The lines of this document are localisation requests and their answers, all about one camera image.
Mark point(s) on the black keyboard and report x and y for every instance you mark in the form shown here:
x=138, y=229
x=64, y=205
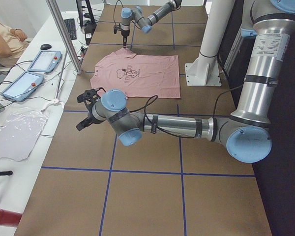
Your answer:
x=71, y=28

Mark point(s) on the far blue teach pendant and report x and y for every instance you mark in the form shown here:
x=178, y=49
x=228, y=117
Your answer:
x=45, y=61

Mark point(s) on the white plastic hook tool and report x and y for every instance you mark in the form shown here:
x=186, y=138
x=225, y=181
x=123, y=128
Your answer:
x=55, y=101

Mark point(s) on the pink Snoopy t-shirt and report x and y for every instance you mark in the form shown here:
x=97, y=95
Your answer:
x=138, y=75

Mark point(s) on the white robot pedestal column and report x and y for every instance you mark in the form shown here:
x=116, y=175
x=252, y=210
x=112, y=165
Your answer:
x=204, y=71

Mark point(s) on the red cylinder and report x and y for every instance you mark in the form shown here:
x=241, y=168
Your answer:
x=9, y=218

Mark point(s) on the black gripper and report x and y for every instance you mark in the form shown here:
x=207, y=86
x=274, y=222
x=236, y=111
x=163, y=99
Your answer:
x=89, y=118
x=125, y=33

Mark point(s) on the aluminium frame post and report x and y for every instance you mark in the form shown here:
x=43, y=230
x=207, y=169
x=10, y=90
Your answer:
x=60, y=24

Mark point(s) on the seated person beige shirt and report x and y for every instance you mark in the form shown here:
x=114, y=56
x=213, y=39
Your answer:
x=13, y=42

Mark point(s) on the black computer mouse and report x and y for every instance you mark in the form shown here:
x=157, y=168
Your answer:
x=45, y=46

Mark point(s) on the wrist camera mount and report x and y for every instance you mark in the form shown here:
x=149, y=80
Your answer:
x=90, y=95
x=116, y=28

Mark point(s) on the blue teach pendant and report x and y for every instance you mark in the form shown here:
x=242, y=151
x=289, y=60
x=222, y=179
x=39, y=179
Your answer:
x=45, y=61
x=23, y=86

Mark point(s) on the clear plastic bag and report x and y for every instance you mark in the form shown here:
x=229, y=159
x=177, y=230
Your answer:
x=20, y=133

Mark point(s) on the near blue teach pendant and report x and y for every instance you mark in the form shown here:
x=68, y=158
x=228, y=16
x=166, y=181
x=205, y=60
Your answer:
x=23, y=86

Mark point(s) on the black box device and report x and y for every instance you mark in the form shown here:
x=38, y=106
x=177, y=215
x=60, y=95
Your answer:
x=88, y=30

